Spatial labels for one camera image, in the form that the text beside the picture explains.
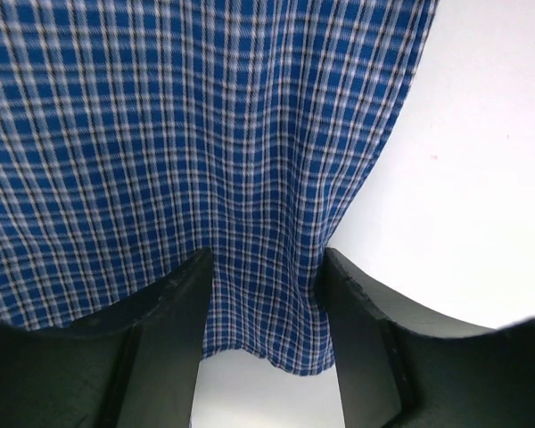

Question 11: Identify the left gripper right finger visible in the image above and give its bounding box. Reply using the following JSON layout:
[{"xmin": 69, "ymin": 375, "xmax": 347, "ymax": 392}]
[{"xmin": 323, "ymin": 249, "xmax": 535, "ymax": 427}]

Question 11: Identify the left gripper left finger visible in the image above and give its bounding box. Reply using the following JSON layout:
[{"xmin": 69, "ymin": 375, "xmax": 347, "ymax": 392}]
[{"xmin": 0, "ymin": 249, "xmax": 213, "ymax": 427}]

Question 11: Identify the blue checked shirt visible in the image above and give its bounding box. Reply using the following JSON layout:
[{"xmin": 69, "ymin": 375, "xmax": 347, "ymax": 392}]
[{"xmin": 0, "ymin": 1, "xmax": 438, "ymax": 375}]

